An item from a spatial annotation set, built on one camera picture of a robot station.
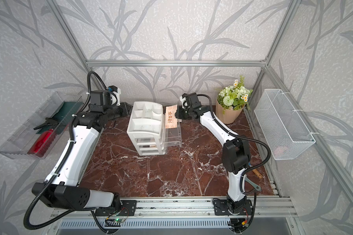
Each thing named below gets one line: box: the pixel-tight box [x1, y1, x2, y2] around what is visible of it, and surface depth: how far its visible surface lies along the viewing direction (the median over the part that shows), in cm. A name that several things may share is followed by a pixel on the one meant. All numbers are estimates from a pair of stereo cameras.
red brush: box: [27, 128, 57, 158], surface depth 59 cm
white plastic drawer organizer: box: [126, 100, 166, 157], surface depth 86 cm
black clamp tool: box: [33, 117, 59, 131], surface depth 67 cm
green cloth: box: [35, 101, 84, 135], surface depth 69 cm
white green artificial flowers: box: [217, 75, 254, 111], surface depth 88 cm
